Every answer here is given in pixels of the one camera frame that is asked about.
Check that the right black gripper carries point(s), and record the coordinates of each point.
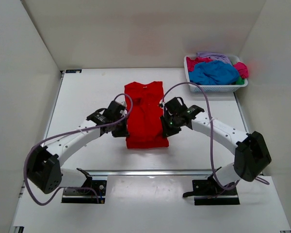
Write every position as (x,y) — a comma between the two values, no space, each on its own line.
(167,132)

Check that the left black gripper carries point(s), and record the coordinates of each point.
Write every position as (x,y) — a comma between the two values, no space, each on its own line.
(123,132)

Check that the red t shirt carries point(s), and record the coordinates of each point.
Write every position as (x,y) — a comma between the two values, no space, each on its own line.
(144,123)

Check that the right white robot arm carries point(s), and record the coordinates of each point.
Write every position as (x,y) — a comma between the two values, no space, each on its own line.
(251,155)

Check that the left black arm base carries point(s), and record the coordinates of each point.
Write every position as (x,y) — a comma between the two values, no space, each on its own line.
(93,191)

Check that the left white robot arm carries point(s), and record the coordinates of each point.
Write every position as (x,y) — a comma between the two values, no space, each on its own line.
(44,167)

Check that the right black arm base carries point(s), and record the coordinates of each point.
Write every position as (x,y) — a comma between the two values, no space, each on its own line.
(206,192)

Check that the white plastic laundry basket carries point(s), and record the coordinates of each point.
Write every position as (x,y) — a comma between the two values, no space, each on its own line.
(217,88)

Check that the small dark label sticker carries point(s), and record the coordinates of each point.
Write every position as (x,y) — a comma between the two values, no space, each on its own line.
(73,71)

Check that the lavender t shirt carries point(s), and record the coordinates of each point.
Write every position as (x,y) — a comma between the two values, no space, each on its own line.
(214,56)

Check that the green t shirt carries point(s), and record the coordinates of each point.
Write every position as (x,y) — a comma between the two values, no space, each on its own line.
(240,81)

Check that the pink t shirt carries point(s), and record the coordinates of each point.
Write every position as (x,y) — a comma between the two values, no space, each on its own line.
(239,66)

